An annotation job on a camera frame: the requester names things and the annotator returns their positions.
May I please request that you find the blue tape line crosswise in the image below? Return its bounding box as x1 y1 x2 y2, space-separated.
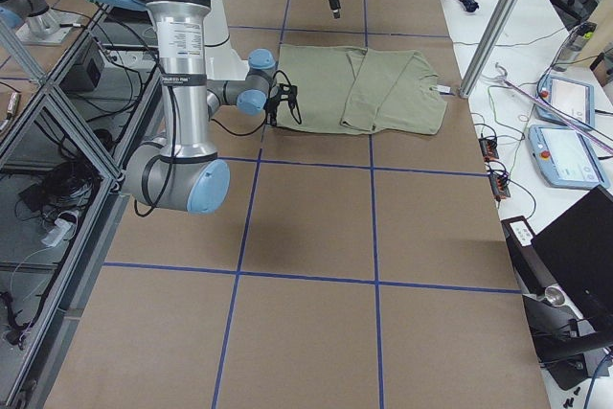
361 0 385 409

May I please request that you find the black laptop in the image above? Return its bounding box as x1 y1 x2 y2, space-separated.
532 186 612 330

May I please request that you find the teach pendant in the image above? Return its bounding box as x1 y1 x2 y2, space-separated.
536 75 595 129
528 125 610 190

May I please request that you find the lower teach pendant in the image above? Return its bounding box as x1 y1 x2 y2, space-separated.
528 125 610 190

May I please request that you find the upper teach pendant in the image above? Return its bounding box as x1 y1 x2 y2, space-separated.
536 75 595 129

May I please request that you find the white shirt hang tag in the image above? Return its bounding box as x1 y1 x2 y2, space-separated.
437 85 452 95

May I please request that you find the sage green long-sleeve shirt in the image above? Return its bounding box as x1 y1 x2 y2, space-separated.
277 44 447 135

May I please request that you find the aluminium frame post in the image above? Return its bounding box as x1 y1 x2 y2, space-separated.
459 0 518 99

